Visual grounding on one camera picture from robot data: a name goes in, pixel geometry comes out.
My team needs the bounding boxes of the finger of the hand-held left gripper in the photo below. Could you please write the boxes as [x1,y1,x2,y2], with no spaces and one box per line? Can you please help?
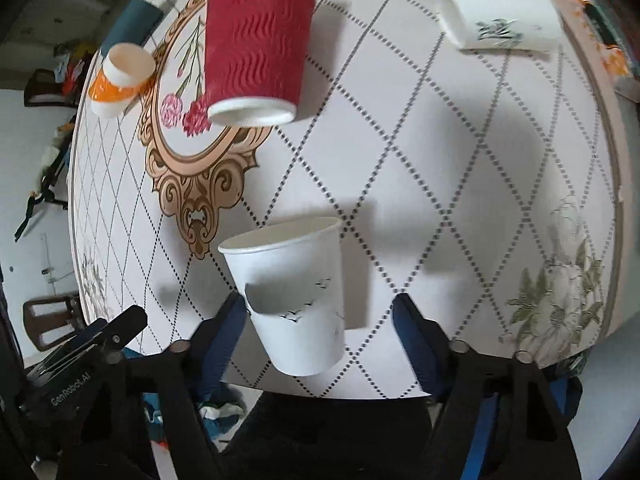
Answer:
[75,304,149,357]

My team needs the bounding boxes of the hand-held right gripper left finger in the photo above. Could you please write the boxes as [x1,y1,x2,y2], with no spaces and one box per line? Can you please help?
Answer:
[57,292,248,480]

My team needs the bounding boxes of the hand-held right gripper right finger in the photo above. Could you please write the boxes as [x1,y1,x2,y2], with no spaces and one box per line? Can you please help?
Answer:
[392,294,583,480]

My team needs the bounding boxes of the white bird print paper cup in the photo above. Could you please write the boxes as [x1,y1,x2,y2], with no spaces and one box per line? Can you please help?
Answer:
[217,216,347,377]

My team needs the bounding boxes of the orange and white paper cup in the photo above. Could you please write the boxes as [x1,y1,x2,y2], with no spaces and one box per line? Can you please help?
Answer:
[89,42,157,118]

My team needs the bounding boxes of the red ribbed paper cup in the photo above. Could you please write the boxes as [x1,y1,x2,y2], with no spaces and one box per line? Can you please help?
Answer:
[204,0,317,128]

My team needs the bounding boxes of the teal paper cup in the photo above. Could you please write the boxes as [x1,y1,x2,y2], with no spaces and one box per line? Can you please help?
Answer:
[102,0,163,56]

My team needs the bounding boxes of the white plant print paper cup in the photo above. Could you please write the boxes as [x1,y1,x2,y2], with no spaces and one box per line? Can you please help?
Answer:
[431,0,563,53]

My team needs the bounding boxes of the brown wooden stool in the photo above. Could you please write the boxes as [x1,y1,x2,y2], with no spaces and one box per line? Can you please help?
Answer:
[22,294,83,353]

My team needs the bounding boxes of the colourful cloth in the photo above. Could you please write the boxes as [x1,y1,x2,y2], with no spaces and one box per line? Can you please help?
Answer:
[142,385,246,456]

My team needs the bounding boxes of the printed round tablecloth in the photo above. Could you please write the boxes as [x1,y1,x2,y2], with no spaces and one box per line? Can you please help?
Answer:
[67,0,623,401]

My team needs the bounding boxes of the dark wooden chair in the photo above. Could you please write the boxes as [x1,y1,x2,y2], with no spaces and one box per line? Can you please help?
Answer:
[24,69,81,108]

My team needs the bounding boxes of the orange packet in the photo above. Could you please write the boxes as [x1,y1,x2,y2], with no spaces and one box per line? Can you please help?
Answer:
[560,0,633,78]

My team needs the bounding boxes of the black strap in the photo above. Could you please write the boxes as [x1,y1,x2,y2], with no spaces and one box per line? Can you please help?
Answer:
[14,192,70,242]

